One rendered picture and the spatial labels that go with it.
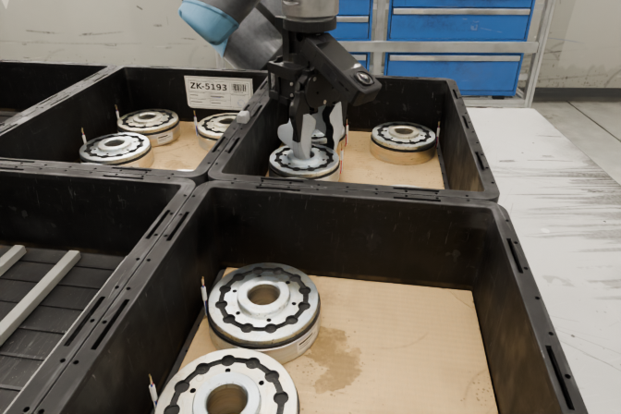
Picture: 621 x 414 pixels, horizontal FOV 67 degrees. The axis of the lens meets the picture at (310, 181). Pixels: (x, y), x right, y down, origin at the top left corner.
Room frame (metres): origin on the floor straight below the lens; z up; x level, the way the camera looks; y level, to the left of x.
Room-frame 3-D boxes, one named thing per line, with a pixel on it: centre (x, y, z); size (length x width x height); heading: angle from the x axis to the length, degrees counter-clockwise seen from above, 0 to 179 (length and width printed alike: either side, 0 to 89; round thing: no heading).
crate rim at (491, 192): (0.60, -0.07, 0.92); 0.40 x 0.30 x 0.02; 172
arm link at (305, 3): (0.65, 0.00, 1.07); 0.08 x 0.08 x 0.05
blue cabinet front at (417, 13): (2.48, -0.75, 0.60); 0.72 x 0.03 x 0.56; 89
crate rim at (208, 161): (0.65, 0.23, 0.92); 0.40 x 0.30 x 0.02; 172
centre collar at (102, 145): (0.66, 0.30, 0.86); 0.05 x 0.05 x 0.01
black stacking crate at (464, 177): (0.60, -0.07, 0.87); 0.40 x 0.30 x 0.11; 172
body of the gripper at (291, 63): (0.65, 0.01, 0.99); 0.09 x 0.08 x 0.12; 44
